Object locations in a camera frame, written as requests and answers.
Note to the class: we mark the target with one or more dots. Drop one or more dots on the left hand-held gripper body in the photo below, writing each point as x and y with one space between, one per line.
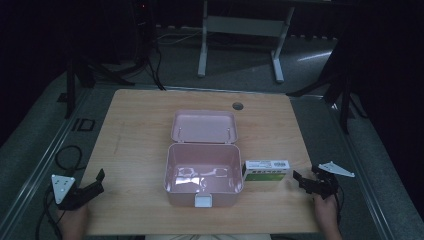
71 196

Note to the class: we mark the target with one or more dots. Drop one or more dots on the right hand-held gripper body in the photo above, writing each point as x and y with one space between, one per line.
325 182

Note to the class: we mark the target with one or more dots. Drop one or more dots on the white and green medicine box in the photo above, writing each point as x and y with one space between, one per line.
266 170

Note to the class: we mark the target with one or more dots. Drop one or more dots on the pink storage box with lid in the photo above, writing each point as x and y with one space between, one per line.
203 166

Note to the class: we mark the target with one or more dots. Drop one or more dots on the person's left hand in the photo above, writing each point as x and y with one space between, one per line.
74 221

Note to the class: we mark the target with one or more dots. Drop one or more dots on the person's right hand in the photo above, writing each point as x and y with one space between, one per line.
325 210

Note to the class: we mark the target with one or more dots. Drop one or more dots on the black tripod stand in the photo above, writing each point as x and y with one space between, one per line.
340 86
85 71

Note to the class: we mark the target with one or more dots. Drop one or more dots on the person's light clothing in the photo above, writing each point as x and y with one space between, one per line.
208 237

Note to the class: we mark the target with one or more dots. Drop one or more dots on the dark equipment tower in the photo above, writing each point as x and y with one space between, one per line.
143 30

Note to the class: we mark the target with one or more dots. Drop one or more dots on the metal floor rail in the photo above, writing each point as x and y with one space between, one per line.
40 163
361 166

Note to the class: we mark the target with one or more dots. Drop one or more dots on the white metal desk frame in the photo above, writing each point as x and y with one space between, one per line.
245 26

